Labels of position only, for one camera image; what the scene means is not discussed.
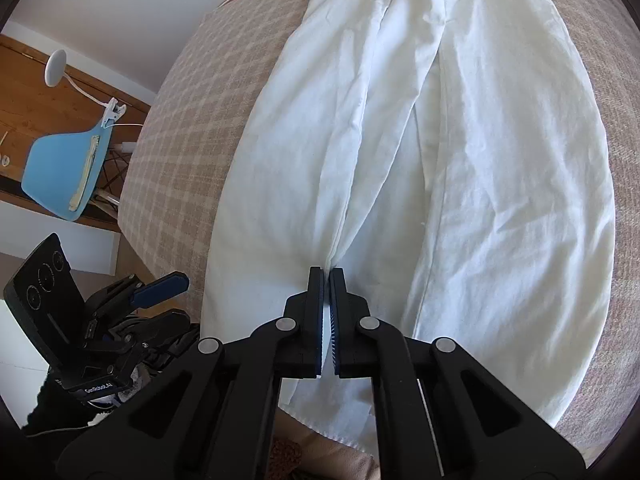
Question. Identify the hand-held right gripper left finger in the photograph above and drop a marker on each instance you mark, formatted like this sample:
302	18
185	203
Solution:
318	320

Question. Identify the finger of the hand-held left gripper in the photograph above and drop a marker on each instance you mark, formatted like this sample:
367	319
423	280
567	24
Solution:
160	325
160	287

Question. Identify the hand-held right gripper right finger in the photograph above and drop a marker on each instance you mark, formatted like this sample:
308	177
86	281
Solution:
335	320

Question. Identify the white long-sleeved shirt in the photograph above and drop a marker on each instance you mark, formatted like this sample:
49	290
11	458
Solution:
480	160

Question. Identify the light blue chair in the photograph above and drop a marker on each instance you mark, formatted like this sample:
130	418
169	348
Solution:
55	160

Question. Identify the beige plaid blanket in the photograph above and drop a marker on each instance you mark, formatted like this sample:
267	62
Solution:
175	135

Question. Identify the white clip lamp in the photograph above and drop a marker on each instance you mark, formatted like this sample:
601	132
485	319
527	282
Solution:
54	65

